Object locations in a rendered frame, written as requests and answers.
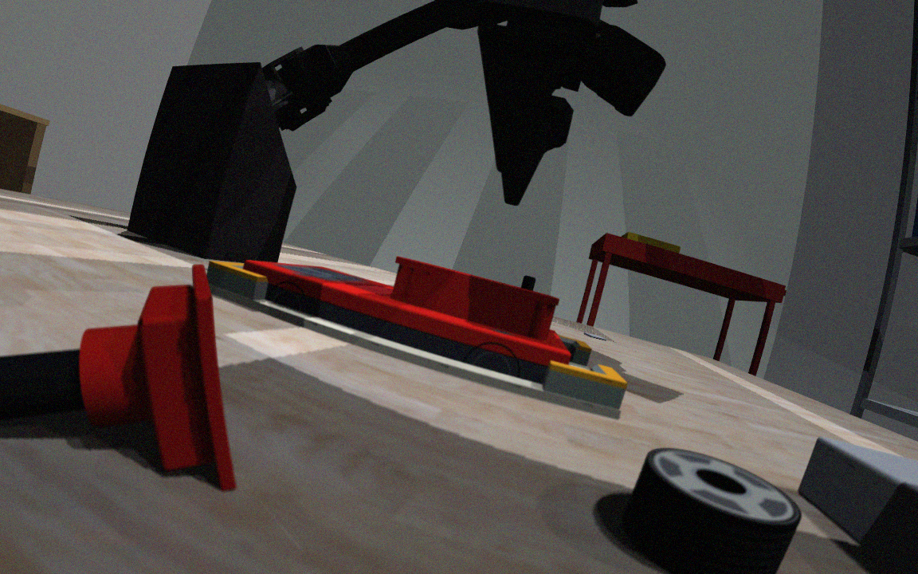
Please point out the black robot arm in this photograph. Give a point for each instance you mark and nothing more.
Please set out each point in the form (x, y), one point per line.
(621, 69)

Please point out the black toy tyre with grey hub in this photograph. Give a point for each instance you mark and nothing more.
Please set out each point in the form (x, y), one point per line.
(690, 513)

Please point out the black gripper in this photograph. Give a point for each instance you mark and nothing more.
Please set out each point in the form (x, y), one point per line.
(524, 62)

